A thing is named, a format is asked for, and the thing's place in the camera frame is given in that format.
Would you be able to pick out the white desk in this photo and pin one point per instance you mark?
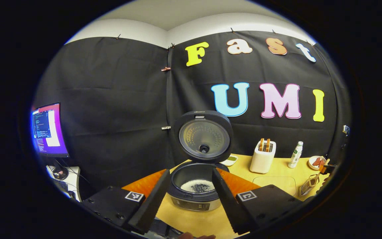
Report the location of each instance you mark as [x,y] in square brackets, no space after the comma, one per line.
[73,186]

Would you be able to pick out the bread slice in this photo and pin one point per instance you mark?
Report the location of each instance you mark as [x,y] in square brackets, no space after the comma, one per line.
[262,145]
[268,145]

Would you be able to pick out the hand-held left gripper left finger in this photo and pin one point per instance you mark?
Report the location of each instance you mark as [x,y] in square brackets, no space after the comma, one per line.
[153,205]

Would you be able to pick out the pink clothes peg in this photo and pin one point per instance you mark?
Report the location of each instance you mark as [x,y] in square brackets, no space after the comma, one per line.
[166,69]

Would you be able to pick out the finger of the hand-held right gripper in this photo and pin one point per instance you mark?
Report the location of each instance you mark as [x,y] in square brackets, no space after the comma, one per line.
[330,169]

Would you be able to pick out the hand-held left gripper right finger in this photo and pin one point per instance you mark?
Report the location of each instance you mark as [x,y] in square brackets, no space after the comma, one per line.
[227,205]

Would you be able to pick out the red meat piece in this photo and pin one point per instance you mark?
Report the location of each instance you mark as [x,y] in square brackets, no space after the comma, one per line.
[316,162]
[321,163]

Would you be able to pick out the white divided bean dish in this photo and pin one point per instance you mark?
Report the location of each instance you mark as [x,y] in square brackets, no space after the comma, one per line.
[230,160]

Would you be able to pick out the computer monitor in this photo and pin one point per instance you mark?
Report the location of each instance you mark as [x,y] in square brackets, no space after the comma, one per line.
[50,129]

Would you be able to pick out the dark grey rice cooker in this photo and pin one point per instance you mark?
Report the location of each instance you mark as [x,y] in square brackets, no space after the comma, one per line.
[204,136]

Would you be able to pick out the white round plate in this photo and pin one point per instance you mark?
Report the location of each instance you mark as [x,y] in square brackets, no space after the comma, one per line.
[311,163]

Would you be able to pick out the white toaster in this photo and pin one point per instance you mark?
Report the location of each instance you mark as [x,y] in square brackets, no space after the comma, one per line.
[262,162]

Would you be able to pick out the white plastic bottle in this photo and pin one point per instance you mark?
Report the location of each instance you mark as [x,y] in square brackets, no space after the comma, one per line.
[295,156]

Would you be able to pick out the wooden spoon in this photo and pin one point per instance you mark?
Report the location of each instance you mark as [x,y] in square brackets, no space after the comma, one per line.
[314,179]

